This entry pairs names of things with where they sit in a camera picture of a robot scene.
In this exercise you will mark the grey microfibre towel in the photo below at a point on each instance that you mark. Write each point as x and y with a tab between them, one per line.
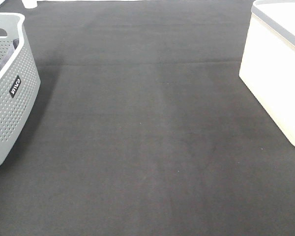
9	53

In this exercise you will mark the cream storage bin grey rim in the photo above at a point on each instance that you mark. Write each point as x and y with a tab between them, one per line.
268	62

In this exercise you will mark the grey perforated laundry basket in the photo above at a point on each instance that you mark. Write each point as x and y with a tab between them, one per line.
19	82

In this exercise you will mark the white cup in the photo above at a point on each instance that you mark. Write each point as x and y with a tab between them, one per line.
29	4

